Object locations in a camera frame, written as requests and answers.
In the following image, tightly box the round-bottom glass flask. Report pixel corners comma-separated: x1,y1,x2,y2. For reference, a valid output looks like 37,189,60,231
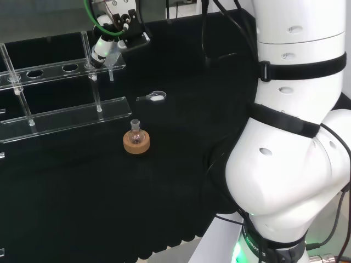
128,119,146,146

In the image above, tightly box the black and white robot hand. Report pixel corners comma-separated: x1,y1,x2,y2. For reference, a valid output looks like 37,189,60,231
90,0,152,70

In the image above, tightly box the clear plastic funnel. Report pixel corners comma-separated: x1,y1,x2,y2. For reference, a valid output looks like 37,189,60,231
103,45,126,82

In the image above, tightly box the black bench cloth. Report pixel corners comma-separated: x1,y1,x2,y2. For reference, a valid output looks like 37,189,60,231
0,9,351,263

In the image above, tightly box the green cable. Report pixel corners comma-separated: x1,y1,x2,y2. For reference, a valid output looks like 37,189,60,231
83,0,123,37

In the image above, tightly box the clear acrylic funnel stand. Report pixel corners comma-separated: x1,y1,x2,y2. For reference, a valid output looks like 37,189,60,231
0,30,133,160

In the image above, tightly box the clear glass weighing funnel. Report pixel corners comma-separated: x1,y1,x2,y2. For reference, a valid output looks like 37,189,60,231
136,90,167,104

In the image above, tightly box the cork ring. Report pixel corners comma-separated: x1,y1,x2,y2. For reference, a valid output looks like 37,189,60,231
122,129,151,156

